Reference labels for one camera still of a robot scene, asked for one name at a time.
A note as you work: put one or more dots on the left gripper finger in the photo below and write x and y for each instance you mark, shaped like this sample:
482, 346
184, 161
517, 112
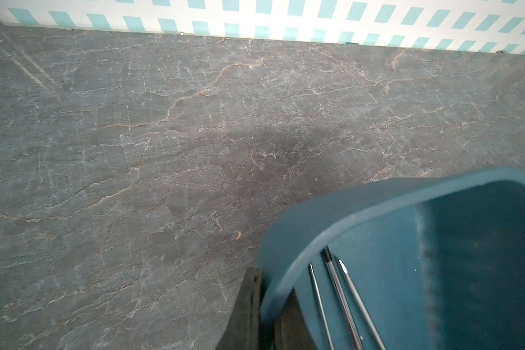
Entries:
242, 331

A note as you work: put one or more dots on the teal plastic storage box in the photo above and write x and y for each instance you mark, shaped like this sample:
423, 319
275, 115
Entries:
438, 262

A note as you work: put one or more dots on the steel screwdriver shaft in box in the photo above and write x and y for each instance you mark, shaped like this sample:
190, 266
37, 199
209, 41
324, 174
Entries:
327, 258

